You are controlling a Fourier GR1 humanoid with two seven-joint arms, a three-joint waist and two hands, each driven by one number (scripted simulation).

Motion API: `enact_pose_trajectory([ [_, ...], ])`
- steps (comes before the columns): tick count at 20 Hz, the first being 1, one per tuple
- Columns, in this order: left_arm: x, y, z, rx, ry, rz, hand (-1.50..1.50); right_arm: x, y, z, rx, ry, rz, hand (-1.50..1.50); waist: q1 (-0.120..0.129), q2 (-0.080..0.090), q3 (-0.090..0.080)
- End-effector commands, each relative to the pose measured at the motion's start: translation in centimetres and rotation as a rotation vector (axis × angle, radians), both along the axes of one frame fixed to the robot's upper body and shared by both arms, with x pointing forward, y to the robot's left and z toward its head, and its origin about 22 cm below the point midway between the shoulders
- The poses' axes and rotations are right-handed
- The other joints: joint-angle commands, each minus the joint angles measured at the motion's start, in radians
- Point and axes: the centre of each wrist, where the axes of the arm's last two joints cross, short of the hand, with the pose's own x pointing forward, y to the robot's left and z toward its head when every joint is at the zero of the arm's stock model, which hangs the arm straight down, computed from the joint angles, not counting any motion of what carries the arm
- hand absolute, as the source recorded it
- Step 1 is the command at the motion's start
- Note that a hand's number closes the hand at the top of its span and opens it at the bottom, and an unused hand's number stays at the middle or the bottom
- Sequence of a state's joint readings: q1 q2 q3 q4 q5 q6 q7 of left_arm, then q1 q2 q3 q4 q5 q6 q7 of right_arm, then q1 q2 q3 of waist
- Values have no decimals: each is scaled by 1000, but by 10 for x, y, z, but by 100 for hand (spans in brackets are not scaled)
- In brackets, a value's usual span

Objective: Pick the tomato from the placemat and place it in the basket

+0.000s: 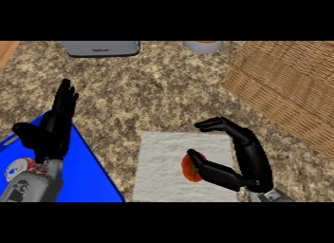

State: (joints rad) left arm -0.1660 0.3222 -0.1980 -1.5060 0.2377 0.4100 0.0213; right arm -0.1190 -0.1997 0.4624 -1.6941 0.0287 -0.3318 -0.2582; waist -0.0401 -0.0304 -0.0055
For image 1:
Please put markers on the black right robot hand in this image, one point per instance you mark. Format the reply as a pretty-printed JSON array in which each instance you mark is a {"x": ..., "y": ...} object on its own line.
[{"x": 248, "y": 152}]

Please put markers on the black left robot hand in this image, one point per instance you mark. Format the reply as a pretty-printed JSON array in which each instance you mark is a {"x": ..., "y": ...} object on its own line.
[{"x": 58, "y": 126}]

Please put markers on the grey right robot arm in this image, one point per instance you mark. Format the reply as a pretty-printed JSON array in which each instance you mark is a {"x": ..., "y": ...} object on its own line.
[{"x": 272, "y": 196}]

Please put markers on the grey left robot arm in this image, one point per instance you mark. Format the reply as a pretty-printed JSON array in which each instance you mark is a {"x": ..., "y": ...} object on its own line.
[{"x": 34, "y": 183}]

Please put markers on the red tomato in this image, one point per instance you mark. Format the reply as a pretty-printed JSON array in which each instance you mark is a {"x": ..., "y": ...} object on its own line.
[{"x": 189, "y": 169}]

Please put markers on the white placemat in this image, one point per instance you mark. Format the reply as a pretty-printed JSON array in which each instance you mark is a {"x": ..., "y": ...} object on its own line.
[{"x": 174, "y": 167}]

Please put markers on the wicker basket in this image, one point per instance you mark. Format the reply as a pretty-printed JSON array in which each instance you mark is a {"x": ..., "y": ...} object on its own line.
[{"x": 295, "y": 91}]

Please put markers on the red can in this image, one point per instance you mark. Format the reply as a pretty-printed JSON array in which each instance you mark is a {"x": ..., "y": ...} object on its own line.
[{"x": 19, "y": 167}]

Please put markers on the blue tray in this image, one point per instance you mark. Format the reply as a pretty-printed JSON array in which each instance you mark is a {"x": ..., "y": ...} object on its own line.
[{"x": 86, "y": 177}]

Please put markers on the grey appliance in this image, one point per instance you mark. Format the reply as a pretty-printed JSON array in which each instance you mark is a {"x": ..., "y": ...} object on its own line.
[{"x": 102, "y": 48}]

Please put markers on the grey round container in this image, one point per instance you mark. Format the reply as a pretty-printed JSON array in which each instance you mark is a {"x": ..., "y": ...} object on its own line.
[{"x": 202, "y": 46}]

